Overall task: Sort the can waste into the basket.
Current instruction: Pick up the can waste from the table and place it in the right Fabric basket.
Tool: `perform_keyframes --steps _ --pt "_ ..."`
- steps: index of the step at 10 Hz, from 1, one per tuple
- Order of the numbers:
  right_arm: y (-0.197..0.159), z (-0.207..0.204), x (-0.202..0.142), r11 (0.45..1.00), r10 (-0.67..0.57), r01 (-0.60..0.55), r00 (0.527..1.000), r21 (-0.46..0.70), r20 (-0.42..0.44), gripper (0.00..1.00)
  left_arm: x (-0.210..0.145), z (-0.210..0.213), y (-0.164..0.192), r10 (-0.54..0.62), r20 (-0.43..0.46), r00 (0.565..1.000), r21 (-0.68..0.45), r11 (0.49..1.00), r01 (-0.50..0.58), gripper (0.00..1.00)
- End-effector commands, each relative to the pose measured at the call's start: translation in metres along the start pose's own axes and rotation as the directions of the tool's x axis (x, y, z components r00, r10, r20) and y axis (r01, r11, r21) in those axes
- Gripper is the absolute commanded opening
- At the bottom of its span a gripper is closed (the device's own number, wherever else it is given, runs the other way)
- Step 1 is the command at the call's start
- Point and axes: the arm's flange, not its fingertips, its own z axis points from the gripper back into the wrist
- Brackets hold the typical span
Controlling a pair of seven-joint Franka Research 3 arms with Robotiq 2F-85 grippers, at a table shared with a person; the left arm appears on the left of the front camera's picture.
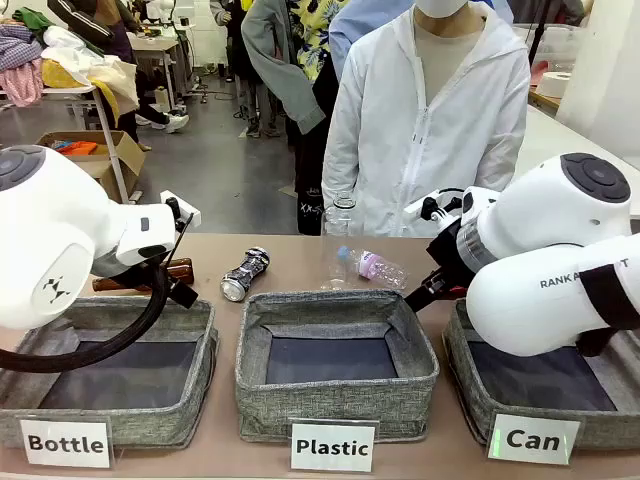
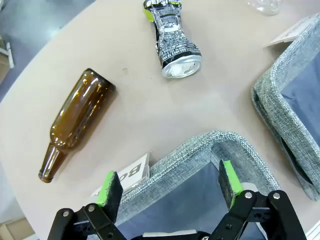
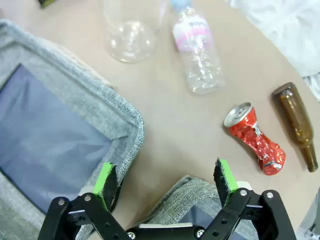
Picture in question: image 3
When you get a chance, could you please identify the small plastic bottle pink label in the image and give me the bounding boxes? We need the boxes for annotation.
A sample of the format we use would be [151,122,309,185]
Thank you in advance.
[169,0,227,96]

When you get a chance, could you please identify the large clear plastic bottle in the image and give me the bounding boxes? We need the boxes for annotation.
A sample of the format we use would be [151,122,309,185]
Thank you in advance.
[102,0,171,64]

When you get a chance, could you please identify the brown glass bottle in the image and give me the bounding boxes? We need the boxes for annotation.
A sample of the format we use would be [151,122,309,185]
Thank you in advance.
[271,81,319,173]

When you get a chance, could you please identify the grey metal mount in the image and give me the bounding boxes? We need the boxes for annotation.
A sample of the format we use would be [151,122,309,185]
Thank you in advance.
[296,186,320,240]

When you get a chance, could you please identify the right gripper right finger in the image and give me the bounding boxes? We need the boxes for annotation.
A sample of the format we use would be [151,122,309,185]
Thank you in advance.
[199,156,299,240]

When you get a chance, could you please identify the person in white jacket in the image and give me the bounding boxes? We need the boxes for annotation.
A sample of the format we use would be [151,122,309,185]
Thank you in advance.
[224,0,320,102]

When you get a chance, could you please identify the crushed red can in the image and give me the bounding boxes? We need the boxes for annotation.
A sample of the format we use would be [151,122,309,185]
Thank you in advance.
[223,101,287,176]

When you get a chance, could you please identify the grey fabric basket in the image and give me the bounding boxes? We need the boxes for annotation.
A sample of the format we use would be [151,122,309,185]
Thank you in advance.
[0,18,146,240]
[134,174,261,240]

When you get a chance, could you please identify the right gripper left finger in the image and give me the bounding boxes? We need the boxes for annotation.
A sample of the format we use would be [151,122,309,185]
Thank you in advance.
[36,161,131,240]

